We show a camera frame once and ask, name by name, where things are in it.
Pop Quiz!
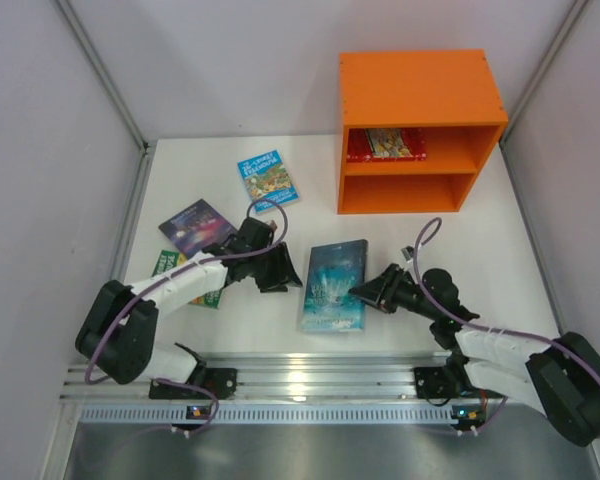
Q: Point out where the teal ocean cover book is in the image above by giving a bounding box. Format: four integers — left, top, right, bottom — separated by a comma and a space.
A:
298, 239, 368, 333

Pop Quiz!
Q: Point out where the dark purple galaxy book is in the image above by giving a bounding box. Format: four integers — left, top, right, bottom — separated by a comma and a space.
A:
159, 199, 237, 259

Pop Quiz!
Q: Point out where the red treehouse book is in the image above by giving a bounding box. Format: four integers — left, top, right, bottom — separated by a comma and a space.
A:
347, 128, 427, 163

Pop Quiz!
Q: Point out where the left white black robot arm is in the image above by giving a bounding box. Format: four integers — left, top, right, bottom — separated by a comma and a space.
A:
75, 217, 302, 385

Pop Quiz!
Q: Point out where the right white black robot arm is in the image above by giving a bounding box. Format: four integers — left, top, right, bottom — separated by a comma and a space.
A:
349, 264, 600, 447

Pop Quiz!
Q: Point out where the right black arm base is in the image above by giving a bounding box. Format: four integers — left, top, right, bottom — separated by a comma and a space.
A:
411, 353, 504, 406

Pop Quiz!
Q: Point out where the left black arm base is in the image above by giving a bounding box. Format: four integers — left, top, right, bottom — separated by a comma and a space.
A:
149, 343, 238, 400

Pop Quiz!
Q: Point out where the light blue treehouse book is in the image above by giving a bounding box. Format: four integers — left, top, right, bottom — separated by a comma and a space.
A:
237, 150, 299, 213

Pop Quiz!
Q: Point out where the green treehouse book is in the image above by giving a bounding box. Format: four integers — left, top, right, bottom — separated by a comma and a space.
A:
152, 250, 222, 309

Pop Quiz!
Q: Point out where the orange wooden shelf cabinet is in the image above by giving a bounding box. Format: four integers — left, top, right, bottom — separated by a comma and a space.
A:
337, 49, 508, 214

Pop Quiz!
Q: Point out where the aluminium mounting rail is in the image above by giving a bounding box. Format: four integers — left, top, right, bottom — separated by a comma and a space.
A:
59, 351, 600, 401

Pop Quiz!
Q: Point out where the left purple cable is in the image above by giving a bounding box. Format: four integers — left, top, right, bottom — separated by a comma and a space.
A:
86, 201, 288, 436

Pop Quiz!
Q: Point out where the purple cable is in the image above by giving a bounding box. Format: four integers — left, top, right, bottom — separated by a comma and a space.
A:
412, 216, 600, 435
86, 201, 288, 436

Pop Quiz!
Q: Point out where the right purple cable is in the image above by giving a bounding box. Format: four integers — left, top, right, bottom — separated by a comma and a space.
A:
412, 216, 600, 435

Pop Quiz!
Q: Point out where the slotted grey cable duct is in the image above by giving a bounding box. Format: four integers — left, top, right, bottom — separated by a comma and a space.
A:
80, 403, 484, 425

